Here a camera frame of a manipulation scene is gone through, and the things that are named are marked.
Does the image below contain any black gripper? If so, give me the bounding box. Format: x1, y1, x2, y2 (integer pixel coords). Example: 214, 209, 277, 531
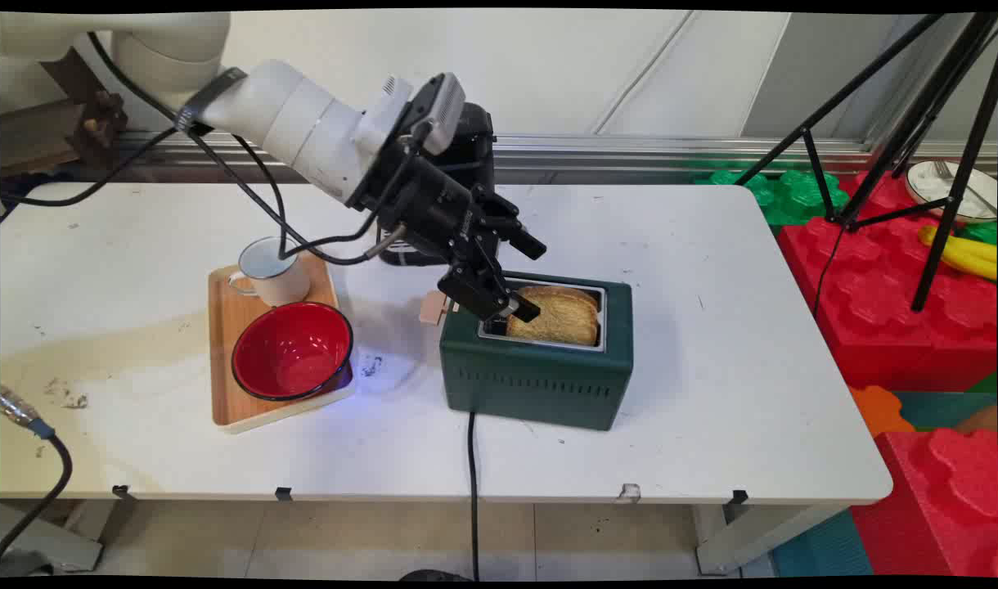
348, 152, 548, 325

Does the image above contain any dark green toaster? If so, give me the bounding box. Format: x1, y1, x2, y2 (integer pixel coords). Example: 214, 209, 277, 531
439, 270, 636, 433

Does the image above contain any brown toast slice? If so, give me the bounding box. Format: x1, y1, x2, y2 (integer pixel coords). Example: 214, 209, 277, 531
506, 285, 603, 348

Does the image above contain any black appliance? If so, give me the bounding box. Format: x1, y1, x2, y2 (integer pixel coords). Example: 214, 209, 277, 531
380, 102, 497, 268

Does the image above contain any white enamel mug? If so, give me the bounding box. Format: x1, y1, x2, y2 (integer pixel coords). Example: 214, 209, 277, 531
227, 236, 312, 308

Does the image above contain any red enamel bowl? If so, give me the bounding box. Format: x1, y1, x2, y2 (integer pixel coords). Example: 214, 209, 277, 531
231, 300, 355, 402

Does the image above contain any wooden cutting board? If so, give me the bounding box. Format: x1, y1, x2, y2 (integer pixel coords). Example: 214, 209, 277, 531
207, 252, 358, 435

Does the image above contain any green foam block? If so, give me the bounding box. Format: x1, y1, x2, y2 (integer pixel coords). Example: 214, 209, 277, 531
694, 167, 852, 227

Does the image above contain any white table leg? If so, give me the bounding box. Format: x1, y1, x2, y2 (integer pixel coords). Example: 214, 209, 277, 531
694, 502, 853, 578
0, 501, 105, 575

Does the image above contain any large red foam block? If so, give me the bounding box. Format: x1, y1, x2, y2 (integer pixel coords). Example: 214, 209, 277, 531
776, 170, 998, 394

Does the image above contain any orange foam block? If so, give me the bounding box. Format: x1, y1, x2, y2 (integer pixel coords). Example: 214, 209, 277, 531
847, 384, 918, 439

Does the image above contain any blue foam mat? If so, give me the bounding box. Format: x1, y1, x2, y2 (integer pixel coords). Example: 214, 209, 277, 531
771, 507, 876, 578

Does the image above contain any white plate with fork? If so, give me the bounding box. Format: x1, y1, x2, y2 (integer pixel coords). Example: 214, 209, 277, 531
905, 160, 998, 224

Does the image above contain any metal fork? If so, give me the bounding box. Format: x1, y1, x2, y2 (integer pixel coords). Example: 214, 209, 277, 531
933, 160, 998, 218

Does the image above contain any black tripod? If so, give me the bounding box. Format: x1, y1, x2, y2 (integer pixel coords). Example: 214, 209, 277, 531
732, 12, 998, 313

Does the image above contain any yellow toy banana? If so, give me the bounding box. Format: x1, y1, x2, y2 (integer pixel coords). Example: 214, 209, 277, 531
917, 225, 998, 284

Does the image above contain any teal foam block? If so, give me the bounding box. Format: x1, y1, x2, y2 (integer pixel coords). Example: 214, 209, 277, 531
894, 390, 998, 434

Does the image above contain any brown wooden piece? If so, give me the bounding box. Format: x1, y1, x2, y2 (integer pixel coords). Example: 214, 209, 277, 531
0, 49, 129, 178

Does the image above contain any green toy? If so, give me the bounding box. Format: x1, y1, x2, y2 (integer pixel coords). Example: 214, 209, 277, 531
955, 219, 998, 247

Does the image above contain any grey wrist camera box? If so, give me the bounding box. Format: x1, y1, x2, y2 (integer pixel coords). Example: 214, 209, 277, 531
401, 72, 467, 156

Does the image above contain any aluminium frame rail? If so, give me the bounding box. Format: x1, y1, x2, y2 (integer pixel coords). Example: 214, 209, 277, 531
113, 131, 998, 186

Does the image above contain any black toaster power cord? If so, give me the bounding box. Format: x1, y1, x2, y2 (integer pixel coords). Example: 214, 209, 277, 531
465, 411, 481, 582

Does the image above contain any black camera cable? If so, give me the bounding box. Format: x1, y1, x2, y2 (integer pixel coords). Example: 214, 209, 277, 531
86, 31, 434, 267

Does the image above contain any black velcro strap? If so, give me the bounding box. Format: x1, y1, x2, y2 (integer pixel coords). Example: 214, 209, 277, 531
174, 67, 248, 137

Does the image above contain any black cable with metal connector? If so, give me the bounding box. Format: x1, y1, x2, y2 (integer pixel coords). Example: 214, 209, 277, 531
0, 384, 75, 567

